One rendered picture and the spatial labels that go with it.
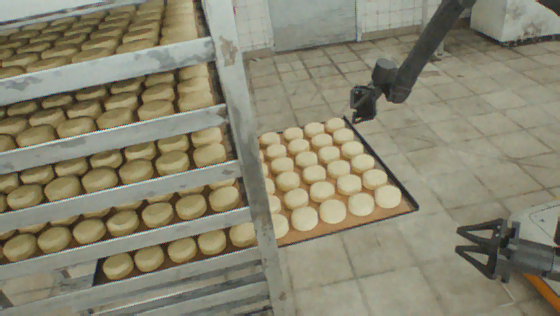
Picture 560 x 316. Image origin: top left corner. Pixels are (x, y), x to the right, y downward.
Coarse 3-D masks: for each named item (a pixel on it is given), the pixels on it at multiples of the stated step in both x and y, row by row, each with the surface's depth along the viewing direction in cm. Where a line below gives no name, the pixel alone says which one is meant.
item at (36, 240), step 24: (192, 192) 68; (216, 192) 66; (72, 216) 66; (96, 216) 66; (120, 216) 63; (144, 216) 63; (168, 216) 63; (192, 216) 63; (0, 240) 64; (24, 240) 61; (48, 240) 60; (72, 240) 63; (96, 240) 61; (0, 264) 59
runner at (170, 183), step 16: (160, 176) 55; (176, 176) 55; (192, 176) 55; (208, 176) 56; (224, 176) 57; (240, 176) 57; (96, 192) 53; (112, 192) 54; (128, 192) 54; (144, 192) 55; (160, 192) 56; (32, 208) 52; (48, 208) 53; (64, 208) 53; (80, 208) 54; (96, 208) 54; (0, 224) 52; (16, 224) 53; (32, 224) 53
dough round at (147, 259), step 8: (144, 248) 69; (152, 248) 69; (160, 248) 69; (136, 256) 67; (144, 256) 67; (152, 256) 67; (160, 256) 67; (136, 264) 66; (144, 264) 66; (152, 264) 66; (160, 264) 67
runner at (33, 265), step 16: (240, 208) 61; (176, 224) 59; (192, 224) 60; (208, 224) 61; (224, 224) 61; (112, 240) 58; (128, 240) 59; (144, 240) 59; (160, 240) 60; (48, 256) 57; (64, 256) 57; (80, 256) 58; (96, 256) 59; (0, 272) 56; (16, 272) 57; (32, 272) 58
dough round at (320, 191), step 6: (312, 186) 78; (318, 186) 78; (324, 186) 78; (330, 186) 78; (312, 192) 77; (318, 192) 77; (324, 192) 76; (330, 192) 76; (312, 198) 77; (318, 198) 76; (324, 198) 76; (330, 198) 77
